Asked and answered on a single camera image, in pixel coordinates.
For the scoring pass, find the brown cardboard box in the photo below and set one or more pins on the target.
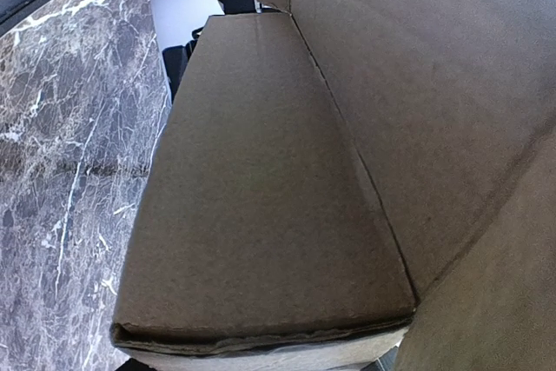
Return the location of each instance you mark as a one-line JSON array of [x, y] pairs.
[[342, 177]]

